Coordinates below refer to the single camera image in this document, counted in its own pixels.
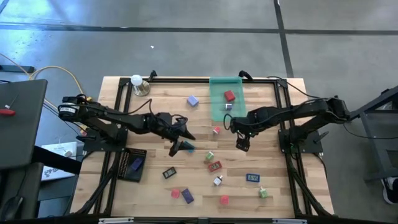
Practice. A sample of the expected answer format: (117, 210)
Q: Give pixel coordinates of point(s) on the black digital thermometer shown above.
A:
(169, 172)

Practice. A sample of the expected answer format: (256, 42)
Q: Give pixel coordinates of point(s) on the red box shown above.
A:
(229, 96)

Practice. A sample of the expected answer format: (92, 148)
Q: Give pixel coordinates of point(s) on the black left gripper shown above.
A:
(171, 130)

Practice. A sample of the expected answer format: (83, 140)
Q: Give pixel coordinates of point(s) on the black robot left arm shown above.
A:
(124, 119)

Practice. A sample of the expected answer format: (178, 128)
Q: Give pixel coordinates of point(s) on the translucent green plastic bin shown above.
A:
(237, 90)

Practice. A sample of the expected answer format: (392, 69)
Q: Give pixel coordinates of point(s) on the red digital thermometer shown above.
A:
(214, 166)

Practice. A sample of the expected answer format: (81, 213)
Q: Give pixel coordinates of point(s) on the black plastic tray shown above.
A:
(124, 169)

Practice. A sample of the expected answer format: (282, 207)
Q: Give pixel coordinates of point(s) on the dark grey desk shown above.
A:
(21, 124)

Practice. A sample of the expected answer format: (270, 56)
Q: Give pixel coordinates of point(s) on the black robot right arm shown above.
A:
(280, 113)

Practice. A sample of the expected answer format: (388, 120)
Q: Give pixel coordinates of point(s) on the blue digital thermometer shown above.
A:
(252, 177)

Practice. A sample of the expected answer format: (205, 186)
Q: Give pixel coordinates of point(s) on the purple and white charger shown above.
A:
(228, 106)

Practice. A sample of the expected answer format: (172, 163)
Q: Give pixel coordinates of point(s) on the silver aluminium extrusion post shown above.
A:
(115, 220)
(287, 221)

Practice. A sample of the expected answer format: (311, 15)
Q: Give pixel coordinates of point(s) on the white and black charger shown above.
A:
(218, 180)

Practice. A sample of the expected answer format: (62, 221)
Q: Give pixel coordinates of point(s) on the black metal cart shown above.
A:
(371, 149)

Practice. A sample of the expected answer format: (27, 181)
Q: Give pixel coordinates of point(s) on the white bulb brass lamp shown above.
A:
(136, 80)

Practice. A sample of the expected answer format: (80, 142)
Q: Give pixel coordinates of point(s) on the green and white charger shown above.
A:
(263, 193)
(210, 155)

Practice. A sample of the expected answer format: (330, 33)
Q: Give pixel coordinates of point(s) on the pink and white charger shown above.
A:
(216, 130)

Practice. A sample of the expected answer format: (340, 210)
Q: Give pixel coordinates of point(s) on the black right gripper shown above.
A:
(243, 143)

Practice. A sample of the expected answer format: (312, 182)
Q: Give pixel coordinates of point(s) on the person's foot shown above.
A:
(390, 189)

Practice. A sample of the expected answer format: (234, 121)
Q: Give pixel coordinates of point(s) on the lavender box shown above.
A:
(192, 100)

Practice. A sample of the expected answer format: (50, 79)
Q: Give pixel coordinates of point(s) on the black computer mouse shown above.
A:
(12, 208)

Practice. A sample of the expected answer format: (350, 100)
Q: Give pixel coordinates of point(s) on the red cube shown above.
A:
(175, 193)

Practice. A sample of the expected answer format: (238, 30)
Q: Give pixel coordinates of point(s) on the white cardboard box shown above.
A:
(53, 149)

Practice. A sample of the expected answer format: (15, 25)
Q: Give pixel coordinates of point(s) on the black power strip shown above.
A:
(15, 68)

